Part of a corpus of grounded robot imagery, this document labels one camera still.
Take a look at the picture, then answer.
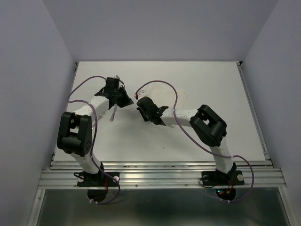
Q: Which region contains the white cloth napkin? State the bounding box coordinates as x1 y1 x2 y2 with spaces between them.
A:
140 86 189 129

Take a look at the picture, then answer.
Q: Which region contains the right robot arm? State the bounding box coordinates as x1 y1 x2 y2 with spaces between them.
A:
137 97 237 186

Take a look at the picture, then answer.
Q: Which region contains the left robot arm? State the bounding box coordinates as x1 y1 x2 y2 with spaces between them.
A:
57 76 133 187

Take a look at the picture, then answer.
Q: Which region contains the silver table knife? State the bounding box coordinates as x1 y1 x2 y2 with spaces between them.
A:
110 104 118 122

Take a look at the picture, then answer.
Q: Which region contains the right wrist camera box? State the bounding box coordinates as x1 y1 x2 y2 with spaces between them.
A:
135 89 147 100

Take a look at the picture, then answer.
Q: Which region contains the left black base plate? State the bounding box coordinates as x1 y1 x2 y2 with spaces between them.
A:
73 171 118 187

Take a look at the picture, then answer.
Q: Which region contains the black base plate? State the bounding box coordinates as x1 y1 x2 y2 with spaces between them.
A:
200 170 245 186
73 171 118 187

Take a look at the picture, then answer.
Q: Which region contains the aluminium front rail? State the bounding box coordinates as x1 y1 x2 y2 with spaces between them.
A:
38 161 286 189

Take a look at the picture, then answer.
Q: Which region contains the aluminium rail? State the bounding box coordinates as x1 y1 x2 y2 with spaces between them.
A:
38 161 286 189
236 61 274 167

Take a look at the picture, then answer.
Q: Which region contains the aluminium right side rail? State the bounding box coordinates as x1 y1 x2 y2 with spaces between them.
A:
236 61 274 167

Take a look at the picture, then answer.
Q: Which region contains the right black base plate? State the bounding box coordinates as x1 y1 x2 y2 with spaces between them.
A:
200 170 245 186

